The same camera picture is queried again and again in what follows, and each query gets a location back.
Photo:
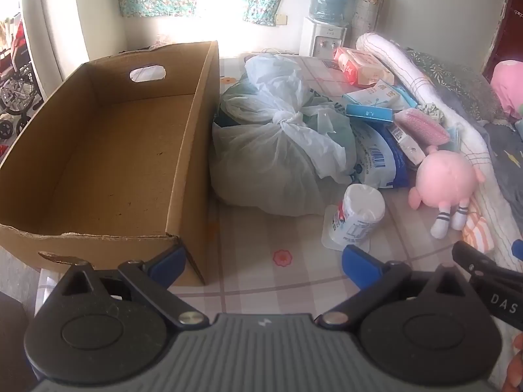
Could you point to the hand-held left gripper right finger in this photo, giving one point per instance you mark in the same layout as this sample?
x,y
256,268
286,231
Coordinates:
x,y
359,267

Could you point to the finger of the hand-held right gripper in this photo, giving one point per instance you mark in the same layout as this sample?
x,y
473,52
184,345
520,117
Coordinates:
x,y
494,286

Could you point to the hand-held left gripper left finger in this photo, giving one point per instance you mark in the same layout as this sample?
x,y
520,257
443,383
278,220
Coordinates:
x,y
168,262

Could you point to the orange striped cloth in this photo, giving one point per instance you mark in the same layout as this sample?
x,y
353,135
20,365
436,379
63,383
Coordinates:
x,y
480,230

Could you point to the white paper roll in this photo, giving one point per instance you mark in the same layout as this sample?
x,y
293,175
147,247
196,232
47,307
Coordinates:
x,y
359,208

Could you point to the blue white tissue pack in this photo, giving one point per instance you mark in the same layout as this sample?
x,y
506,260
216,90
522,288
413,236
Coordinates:
x,y
376,159

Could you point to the brown cardboard box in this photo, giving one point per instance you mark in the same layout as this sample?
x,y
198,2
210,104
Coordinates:
x,y
102,159

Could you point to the person's right hand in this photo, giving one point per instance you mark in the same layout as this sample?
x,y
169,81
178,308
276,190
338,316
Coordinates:
x,y
515,371

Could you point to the pink plush toy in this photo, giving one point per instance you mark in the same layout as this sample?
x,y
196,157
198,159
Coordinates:
x,y
445,179

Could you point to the grey printed bedsheet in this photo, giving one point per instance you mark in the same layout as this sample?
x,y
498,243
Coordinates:
x,y
502,159

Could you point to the small white box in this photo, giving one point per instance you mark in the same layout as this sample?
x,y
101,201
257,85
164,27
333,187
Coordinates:
x,y
406,145

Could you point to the white tied plastic bag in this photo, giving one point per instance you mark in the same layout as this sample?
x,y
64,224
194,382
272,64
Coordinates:
x,y
265,151

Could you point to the blue flat box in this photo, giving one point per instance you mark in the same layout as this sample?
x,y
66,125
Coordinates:
x,y
369,113

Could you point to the green scrunchie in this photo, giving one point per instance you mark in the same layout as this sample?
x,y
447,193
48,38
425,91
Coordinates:
x,y
431,113

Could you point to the white blue packet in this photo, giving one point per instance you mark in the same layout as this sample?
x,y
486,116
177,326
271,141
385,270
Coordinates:
x,y
380,96

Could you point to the pink pillow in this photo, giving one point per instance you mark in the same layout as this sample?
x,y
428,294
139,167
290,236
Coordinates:
x,y
508,85

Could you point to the red wet wipes pack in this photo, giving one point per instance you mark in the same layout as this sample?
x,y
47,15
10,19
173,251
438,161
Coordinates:
x,y
359,65

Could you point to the white rolled towel blanket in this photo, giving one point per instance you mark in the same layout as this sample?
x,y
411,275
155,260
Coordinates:
x,y
408,69

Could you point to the dark floral pillow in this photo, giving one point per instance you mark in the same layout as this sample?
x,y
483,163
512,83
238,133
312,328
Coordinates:
x,y
461,81

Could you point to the wheelchair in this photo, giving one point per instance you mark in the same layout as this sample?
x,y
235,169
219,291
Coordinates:
x,y
18,94

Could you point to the white water dispenser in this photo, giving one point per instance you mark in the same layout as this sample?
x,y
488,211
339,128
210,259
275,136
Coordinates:
x,y
322,39

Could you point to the brown door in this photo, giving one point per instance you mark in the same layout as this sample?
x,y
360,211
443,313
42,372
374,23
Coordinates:
x,y
510,28

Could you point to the rolled printed mat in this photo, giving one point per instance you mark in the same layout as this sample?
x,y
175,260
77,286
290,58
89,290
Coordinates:
x,y
369,8

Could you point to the wall socket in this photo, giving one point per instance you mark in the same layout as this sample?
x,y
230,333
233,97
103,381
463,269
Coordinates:
x,y
281,19

